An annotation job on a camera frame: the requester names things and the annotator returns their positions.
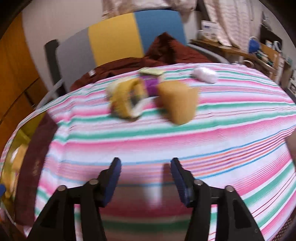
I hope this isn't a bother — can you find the white plastic cloud toy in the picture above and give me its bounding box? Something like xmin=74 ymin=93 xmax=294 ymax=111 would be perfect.
xmin=192 ymin=67 xmax=218 ymax=84

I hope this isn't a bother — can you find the purple snack packet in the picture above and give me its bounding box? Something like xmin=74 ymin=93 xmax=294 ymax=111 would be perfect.
xmin=140 ymin=75 xmax=161 ymax=97

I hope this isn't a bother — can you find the cream green small box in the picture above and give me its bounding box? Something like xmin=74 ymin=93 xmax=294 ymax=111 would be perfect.
xmin=139 ymin=67 xmax=165 ymax=76

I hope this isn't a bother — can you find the person right hand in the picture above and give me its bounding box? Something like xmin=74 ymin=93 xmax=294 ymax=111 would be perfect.
xmin=285 ymin=133 xmax=296 ymax=166

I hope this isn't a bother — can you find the gold metal tin tray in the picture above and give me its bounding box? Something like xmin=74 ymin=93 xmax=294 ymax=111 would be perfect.
xmin=0 ymin=111 xmax=47 ymax=209

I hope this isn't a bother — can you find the striped pink green tablecloth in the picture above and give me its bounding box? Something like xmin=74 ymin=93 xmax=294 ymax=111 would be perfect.
xmin=18 ymin=63 xmax=295 ymax=240

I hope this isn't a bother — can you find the wooden wardrobe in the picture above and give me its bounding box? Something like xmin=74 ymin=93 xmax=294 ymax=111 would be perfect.
xmin=1 ymin=13 xmax=48 ymax=150

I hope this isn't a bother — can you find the black rolled mat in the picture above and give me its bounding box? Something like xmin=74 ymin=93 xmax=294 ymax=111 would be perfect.
xmin=44 ymin=39 xmax=61 ymax=84

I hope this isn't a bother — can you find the wooden side shelf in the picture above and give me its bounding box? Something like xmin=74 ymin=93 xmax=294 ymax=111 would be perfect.
xmin=190 ymin=39 xmax=284 ymax=82

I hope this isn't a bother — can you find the dark red garment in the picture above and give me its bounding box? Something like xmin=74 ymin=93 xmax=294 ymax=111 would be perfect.
xmin=70 ymin=33 xmax=211 ymax=91

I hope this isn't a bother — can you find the white blue medicine box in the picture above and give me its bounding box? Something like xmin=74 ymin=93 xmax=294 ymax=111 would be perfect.
xmin=201 ymin=20 xmax=218 ymax=42

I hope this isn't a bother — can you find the grey yellow blue headboard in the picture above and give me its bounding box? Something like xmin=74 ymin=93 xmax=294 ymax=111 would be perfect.
xmin=56 ymin=9 xmax=187 ymax=92

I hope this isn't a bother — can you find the pink patterned curtain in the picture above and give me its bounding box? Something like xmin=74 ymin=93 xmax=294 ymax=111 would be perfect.
xmin=102 ymin=1 xmax=251 ymax=51

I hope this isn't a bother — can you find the grey bed rail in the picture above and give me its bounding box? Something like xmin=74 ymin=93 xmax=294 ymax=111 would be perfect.
xmin=35 ymin=79 xmax=64 ymax=110

